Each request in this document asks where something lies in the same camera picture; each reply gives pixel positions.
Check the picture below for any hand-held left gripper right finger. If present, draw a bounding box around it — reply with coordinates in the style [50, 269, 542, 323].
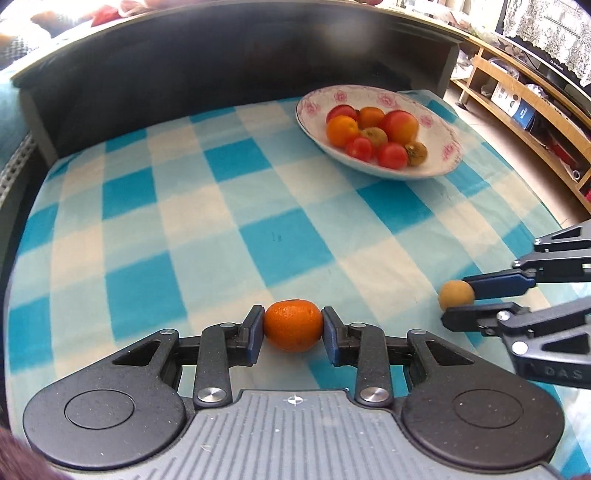
[322, 305, 478, 409]

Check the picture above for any red-yellow peach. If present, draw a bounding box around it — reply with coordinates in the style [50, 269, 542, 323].
[382, 110, 420, 145]

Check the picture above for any white bowl with pink flowers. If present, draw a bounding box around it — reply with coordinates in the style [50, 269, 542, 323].
[295, 84, 464, 178]

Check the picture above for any grey patterned cushion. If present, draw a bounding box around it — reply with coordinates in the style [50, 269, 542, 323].
[0, 32, 28, 70]

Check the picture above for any brown longan with stem mark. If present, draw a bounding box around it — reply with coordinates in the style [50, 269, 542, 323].
[405, 141, 428, 167]

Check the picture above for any small red tomato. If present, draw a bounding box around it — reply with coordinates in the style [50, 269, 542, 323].
[345, 137, 376, 162]

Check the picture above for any white plastic bag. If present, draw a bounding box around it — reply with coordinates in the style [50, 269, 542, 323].
[455, 51, 476, 79]

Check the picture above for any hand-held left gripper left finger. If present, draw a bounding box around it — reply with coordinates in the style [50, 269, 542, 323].
[111, 304, 266, 411]

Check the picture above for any red box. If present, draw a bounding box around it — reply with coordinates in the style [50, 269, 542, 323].
[551, 141, 578, 167]

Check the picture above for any dark red clothing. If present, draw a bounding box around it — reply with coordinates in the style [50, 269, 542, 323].
[0, 429, 61, 480]

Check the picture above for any blue and white checked tablecloth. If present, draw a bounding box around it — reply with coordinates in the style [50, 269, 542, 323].
[4, 88, 591, 476]

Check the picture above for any white lace cloth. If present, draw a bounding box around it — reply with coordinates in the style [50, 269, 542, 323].
[501, 0, 591, 86]

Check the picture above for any light wooden shelf unit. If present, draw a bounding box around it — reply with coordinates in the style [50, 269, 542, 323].
[450, 32, 591, 204]

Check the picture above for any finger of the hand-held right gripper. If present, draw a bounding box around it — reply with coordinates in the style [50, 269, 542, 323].
[441, 294, 591, 360]
[462, 224, 591, 302]

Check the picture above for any dark orange mandarin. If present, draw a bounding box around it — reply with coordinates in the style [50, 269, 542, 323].
[263, 299, 324, 353]

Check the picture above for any dark wooden bench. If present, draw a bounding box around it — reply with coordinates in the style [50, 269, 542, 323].
[9, 0, 462, 158]

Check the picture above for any yellow-orange mandarin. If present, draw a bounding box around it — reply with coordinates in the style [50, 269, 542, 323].
[326, 115, 360, 148]

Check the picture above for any blue box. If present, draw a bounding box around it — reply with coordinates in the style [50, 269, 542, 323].
[512, 102, 536, 129]

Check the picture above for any large red tomato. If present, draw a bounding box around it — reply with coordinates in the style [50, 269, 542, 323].
[376, 142, 410, 169]

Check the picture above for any black television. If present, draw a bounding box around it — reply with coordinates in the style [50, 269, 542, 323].
[494, 0, 591, 88]

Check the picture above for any red cloth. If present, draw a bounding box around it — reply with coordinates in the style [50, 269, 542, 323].
[92, 0, 153, 24]

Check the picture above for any white box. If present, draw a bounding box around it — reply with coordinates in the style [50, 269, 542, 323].
[490, 82, 520, 114]

